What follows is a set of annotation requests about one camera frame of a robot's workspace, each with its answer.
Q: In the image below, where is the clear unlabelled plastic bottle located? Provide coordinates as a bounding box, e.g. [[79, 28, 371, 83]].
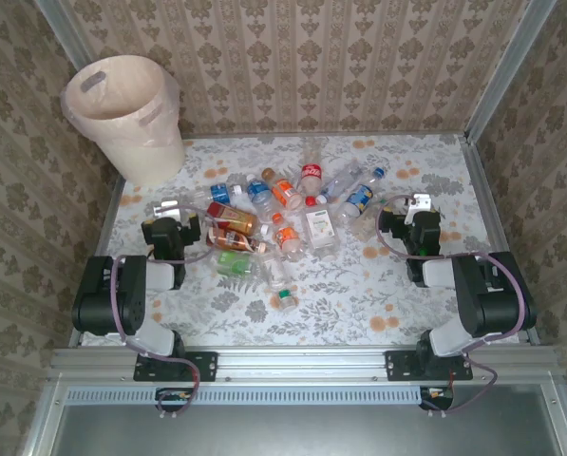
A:
[[257, 250, 290, 292], [348, 208, 385, 239]]

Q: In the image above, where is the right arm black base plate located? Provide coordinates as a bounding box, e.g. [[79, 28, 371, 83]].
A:
[[385, 350, 474, 384]]

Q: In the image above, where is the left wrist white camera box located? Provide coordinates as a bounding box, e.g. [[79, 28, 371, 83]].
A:
[[152, 199, 192, 222]]

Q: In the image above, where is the grey slotted cable duct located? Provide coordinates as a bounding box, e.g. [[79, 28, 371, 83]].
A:
[[66, 384, 426, 406]]

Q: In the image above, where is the red label tea bottle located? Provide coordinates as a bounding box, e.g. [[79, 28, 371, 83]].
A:
[[205, 201, 260, 237]]

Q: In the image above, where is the black cable connector box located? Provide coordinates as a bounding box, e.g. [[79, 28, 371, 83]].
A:
[[419, 387, 455, 412], [155, 387, 195, 413]]

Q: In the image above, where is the dark brown label tea bottle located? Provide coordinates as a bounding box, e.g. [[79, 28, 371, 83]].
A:
[[205, 225, 268, 254]]

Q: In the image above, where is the square bottle white label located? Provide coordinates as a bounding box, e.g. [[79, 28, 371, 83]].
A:
[[303, 203, 340, 258]]

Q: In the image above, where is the red label cola bottle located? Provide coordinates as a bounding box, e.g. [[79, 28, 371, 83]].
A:
[[299, 136, 324, 206]]

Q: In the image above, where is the small bottle green cap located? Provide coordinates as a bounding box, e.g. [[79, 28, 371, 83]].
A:
[[276, 288, 297, 314]]

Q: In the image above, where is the blue yellow label bottle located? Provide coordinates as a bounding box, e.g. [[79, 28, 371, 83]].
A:
[[335, 166, 387, 222]]

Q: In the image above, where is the floral patterned table cover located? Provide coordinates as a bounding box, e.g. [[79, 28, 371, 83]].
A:
[[81, 135, 534, 348]]

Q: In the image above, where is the grey metal panel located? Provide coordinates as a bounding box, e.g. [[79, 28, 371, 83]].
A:
[[24, 382, 567, 456]]

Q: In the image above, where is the blue label plastic bottle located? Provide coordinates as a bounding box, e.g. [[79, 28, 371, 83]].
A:
[[244, 173, 277, 223]]

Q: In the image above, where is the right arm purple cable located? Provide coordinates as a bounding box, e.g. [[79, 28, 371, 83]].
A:
[[375, 194, 526, 419]]

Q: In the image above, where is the aluminium mounting rail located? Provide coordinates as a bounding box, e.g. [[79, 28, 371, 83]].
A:
[[48, 345, 562, 384]]

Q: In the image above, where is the white plastic waste bin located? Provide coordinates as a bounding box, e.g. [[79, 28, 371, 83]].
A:
[[64, 55, 187, 185]]

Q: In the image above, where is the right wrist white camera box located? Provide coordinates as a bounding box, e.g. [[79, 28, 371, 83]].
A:
[[404, 192, 434, 224]]

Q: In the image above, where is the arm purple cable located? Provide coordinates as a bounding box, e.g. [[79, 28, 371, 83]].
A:
[[110, 202, 220, 419], [375, 194, 526, 419]]

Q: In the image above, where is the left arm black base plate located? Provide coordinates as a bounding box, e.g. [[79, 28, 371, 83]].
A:
[[133, 350, 217, 384]]

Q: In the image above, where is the green label clear bottle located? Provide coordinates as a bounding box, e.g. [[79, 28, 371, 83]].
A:
[[213, 250, 260, 280]]

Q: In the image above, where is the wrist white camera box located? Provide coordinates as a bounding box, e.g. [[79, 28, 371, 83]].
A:
[[152, 199, 192, 222], [404, 192, 434, 224]]

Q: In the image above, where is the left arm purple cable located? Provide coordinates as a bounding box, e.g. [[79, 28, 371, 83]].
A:
[[110, 202, 220, 419]]

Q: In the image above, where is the crushed clear bottle white cap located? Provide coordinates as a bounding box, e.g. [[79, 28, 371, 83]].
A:
[[316, 160, 363, 204]]

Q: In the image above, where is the orange label bottle brown cap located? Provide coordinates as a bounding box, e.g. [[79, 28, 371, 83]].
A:
[[261, 167, 304, 211]]

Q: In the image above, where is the blue label bottle white cap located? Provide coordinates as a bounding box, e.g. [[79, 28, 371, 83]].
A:
[[190, 182, 245, 206]]

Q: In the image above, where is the aluminium frame post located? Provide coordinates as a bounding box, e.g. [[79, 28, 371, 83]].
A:
[[32, 0, 97, 72], [463, 0, 558, 143]]

